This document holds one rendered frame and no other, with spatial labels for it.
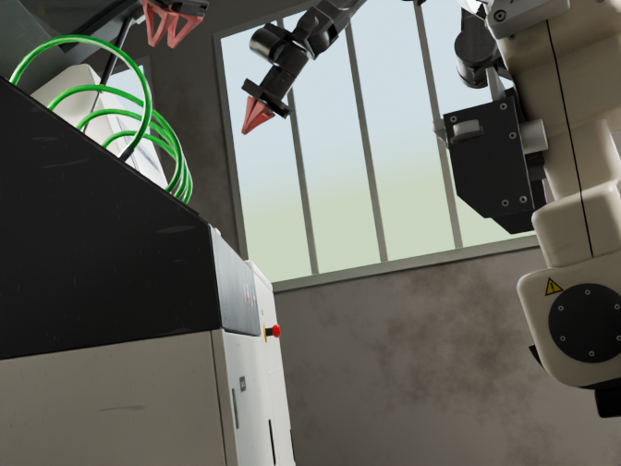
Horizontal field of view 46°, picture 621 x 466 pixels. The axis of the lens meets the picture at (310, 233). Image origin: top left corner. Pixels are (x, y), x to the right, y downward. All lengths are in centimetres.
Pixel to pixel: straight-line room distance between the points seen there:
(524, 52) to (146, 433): 76
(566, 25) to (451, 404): 254
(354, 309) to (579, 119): 253
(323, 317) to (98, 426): 252
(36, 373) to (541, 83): 85
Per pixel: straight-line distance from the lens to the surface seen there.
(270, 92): 150
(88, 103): 199
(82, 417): 115
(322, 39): 153
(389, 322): 347
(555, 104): 110
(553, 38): 107
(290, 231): 365
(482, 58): 139
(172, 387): 112
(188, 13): 134
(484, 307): 336
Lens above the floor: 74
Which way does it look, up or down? 9 degrees up
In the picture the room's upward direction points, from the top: 8 degrees counter-clockwise
